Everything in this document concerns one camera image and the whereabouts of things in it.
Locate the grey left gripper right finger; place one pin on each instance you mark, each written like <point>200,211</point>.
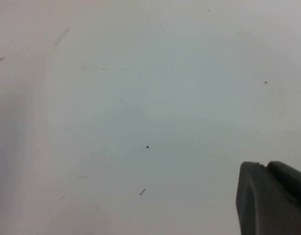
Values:
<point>289,180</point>

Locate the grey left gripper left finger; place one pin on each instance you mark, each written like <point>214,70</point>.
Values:
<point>260,203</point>

